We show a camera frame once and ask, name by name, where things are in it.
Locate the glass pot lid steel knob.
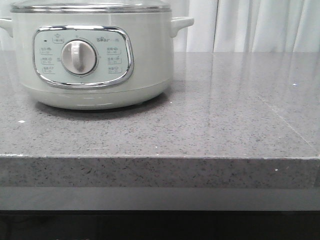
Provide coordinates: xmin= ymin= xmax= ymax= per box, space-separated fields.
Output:
xmin=10 ymin=0 xmax=171 ymax=14

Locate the pale green electric cooking pot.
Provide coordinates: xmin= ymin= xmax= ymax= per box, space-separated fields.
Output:
xmin=0 ymin=11 xmax=194 ymax=110

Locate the white pleated curtain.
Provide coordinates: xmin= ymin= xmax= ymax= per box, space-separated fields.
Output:
xmin=0 ymin=0 xmax=320 ymax=53

